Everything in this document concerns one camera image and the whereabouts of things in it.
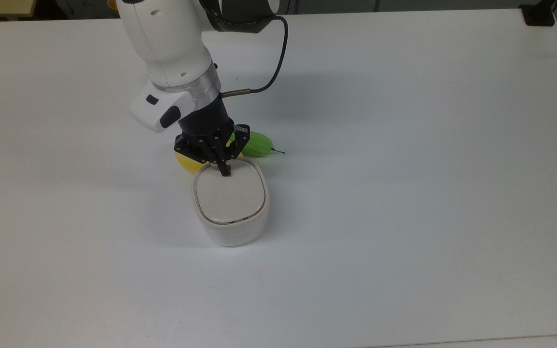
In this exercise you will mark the cream white garbage bin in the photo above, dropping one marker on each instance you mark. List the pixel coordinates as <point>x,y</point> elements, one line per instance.
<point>232,232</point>

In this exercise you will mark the cream white bin lid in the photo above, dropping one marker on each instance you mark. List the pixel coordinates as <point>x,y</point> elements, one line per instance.
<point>230,195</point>

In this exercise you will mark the wooden desk top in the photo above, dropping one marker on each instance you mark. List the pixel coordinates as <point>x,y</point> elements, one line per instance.
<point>0,7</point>

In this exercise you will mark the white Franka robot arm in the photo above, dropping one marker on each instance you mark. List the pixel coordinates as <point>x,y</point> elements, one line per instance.
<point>167,43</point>

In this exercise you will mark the black stand base plate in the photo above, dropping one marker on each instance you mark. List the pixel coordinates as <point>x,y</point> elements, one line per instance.
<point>538,14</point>

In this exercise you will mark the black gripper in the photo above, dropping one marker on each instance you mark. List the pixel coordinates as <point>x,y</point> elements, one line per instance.
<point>203,121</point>

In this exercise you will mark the light green toy cucumber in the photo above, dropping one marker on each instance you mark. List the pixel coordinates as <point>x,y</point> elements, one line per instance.
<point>258,144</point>

